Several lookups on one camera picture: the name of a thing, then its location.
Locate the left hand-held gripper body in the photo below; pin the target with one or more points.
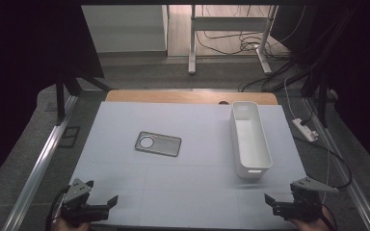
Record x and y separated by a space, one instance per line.
78 210

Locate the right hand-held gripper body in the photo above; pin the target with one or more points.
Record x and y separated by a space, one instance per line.
302 208

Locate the grey clear phone case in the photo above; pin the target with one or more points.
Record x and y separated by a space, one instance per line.
163 146

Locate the person's left hand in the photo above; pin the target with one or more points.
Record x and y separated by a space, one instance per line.
72 227

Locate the person's right hand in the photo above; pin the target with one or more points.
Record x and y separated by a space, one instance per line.
308 225

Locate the white plastic storage box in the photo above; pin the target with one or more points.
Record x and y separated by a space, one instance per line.
252 144

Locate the pale blue table mat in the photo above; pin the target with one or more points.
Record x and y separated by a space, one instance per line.
186 192

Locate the white power strip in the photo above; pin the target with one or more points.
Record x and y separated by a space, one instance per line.
305 130

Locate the black metal stand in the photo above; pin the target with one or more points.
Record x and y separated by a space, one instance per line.
60 99
322 96

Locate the white cabinet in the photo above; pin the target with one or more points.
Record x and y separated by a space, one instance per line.
125 29

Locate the aluminium floor rail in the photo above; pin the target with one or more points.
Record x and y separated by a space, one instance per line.
350 189
35 170

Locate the white metal desk frame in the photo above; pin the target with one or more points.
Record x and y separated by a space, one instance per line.
228 24

